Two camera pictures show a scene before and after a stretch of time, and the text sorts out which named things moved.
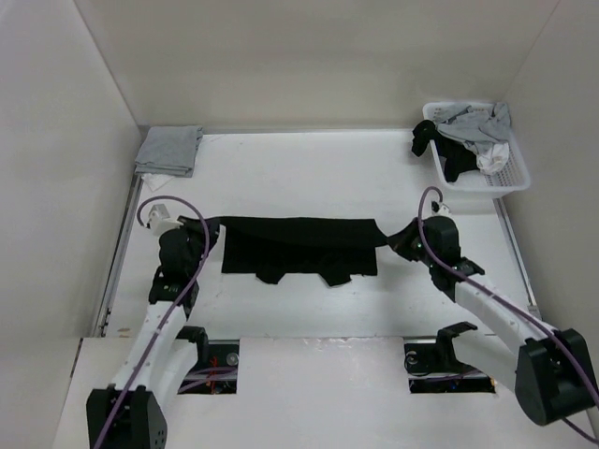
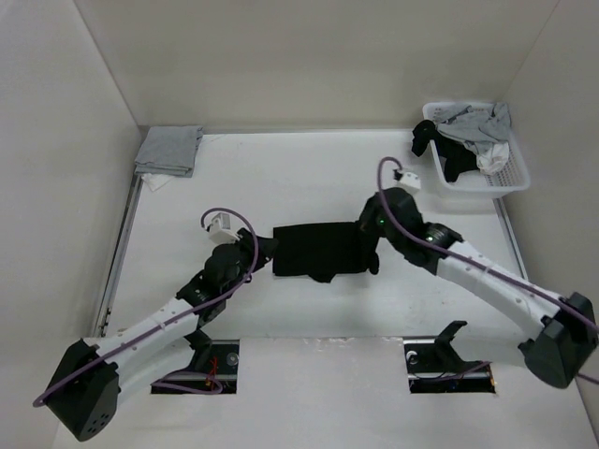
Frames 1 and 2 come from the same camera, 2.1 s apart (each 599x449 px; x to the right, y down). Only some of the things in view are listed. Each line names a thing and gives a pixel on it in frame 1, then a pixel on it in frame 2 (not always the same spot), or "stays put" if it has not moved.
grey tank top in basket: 477,129 stays put
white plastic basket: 514,176 stays put
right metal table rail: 518,260 stays put
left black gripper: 194,225 → 267,248
